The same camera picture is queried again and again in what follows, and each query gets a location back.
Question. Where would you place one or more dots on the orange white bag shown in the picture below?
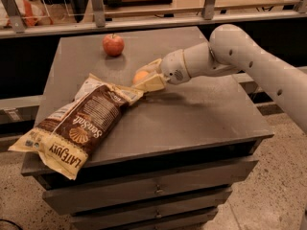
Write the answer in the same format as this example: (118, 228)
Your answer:
(32, 14)

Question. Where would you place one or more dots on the grey drawer cabinet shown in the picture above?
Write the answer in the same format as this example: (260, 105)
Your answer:
(173, 156)

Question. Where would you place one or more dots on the red apple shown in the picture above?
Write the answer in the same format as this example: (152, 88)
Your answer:
(113, 45)

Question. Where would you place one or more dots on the orange fruit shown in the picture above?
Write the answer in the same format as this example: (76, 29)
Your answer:
(139, 76)

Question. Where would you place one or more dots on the metal railing frame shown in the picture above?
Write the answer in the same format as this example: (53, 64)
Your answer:
(73, 17)

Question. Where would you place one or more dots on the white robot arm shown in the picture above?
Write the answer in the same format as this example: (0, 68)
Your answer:
(228, 51)

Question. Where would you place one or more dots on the brown chip bag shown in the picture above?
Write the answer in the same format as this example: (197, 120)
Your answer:
(66, 138)

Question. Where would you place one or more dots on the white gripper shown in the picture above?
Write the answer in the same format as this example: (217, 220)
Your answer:
(173, 67)

